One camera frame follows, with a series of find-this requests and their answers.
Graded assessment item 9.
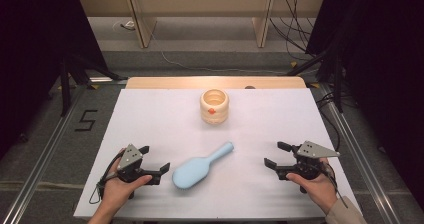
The hand-held gripper cable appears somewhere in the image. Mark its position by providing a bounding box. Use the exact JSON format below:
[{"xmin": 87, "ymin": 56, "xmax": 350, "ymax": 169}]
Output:
[
  {"xmin": 318, "ymin": 157, "xmax": 350, "ymax": 209},
  {"xmin": 88, "ymin": 149, "xmax": 125, "ymax": 206}
]

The silver metal bar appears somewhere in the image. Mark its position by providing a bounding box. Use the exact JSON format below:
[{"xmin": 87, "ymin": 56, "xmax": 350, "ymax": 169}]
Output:
[{"xmin": 87, "ymin": 76, "xmax": 128, "ymax": 85}]

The white table board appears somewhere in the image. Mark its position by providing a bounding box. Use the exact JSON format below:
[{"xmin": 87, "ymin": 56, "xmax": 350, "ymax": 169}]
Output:
[{"xmin": 73, "ymin": 88, "xmax": 364, "ymax": 220}]

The person's left hand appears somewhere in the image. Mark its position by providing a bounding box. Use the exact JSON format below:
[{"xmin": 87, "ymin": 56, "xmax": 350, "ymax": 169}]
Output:
[{"xmin": 99, "ymin": 148, "xmax": 154, "ymax": 216}]

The aluminium floor rail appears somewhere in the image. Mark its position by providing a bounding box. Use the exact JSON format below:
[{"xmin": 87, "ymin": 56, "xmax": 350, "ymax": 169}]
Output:
[
  {"xmin": 316, "ymin": 83, "xmax": 403, "ymax": 224},
  {"xmin": 1, "ymin": 83, "xmax": 88, "ymax": 224}
]

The black floor cable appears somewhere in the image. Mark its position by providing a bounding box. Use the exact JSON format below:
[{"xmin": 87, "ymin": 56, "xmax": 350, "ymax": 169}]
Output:
[{"xmin": 315, "ymin": 90, "xmax": 360, "ymax": 153}]

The round floor socket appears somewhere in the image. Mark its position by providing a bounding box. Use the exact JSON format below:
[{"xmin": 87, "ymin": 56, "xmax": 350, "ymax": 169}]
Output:
[{"xmin": 112, "ymin": 19, "xmax": 137, "ymax": 32}]

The black curtain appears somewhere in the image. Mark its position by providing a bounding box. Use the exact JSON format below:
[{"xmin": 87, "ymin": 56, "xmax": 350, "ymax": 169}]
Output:
[
  {"xmin": 0, "ymin": 0, "xmax": 109, "ymax": 160},
  {"xmin": 304, "ymin": 0, "xmax": 424, "ymax": 203}
]

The wooden table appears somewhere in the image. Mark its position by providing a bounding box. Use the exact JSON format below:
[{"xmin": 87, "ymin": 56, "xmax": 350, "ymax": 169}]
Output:
[{"xmin": 125, "ymin": 76, "xmax": 308, "ymax": 90}]

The left hand-held gripper cable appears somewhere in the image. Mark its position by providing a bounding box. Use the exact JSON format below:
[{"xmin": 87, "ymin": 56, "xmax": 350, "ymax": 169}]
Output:
[{"xmin": 88, "ymin": 149, "xmax": 125, "ymax": 206}]

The black metal stand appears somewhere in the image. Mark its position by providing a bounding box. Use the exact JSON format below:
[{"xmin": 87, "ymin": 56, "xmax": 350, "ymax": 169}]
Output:
[
  {"xmin": 59, "ymin": 54, "xmax": 128, "ymax": 118},
  {"xmin": 285, "ymin": 42, "xmax": 345, "ymax": 114}
]

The beige wooden desk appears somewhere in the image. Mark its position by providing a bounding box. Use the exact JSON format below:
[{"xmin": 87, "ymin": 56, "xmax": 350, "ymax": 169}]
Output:
[{"xmin": 75, "ymin": 0, "xmax": 327, "ymax": 49}]

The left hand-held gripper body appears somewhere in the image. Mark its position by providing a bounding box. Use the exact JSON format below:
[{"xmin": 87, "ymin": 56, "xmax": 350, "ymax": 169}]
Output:
[{"xmin": 115, "ymin": 143, "xmax": 150, "ymax": 184}]

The light blue hairbrush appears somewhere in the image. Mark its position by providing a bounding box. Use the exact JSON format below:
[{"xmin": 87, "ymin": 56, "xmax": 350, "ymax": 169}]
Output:
[{"xmin": 171, "ymin": 141, "xmax": 235, "ymax": 190}]

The person's right hand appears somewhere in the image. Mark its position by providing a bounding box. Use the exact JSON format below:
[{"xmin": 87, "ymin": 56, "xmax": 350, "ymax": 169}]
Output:
[{"xmin": 285, "ymin": 158, "xmax": 339, "ymax": 215}]

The bundle of black cables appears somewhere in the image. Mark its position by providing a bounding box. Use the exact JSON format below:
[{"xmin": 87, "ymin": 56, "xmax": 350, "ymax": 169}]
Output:
[{"xmin": 269, "ymin": 0, "xmax": 318, "ymax": 62}]

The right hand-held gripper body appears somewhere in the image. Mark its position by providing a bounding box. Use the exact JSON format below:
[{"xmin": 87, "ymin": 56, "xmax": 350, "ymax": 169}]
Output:
[{"xmin": 292, "ymin": 140, "xmax": 341, "ymax": 180}]

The right hand-held gripper cable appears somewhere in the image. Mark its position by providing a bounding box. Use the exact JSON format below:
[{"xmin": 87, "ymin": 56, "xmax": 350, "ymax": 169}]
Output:
[{"xmin": 318, "ymin": 157, "xmax": 350, "ymax": 209}]

